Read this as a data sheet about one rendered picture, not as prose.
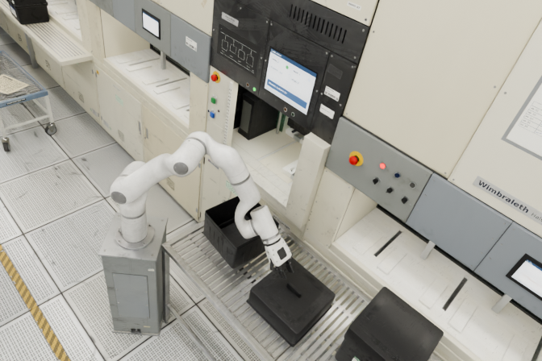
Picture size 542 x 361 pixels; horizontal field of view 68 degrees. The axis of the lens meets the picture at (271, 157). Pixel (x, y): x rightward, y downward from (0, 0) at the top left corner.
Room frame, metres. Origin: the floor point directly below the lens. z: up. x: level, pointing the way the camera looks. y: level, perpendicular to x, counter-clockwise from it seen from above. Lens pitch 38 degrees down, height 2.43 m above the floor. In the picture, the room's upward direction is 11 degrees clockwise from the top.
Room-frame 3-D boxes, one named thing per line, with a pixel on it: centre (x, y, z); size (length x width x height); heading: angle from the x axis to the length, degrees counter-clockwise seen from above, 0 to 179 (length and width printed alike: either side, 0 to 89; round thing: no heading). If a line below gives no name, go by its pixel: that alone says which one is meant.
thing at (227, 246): (1.38, 0.08, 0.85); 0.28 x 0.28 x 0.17; 47
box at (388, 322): (0.88, -0.62, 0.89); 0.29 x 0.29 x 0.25; 54
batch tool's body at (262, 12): (2.09, -0.17, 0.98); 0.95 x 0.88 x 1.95; 142
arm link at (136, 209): (1.31, 0.60, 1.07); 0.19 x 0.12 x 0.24; 174
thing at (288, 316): (1.06, -0.22, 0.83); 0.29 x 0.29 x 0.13; 54
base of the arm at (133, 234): (1.27, 0.60, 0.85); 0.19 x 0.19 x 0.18
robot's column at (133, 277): (1.27, 0.60, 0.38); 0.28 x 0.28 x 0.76; 7
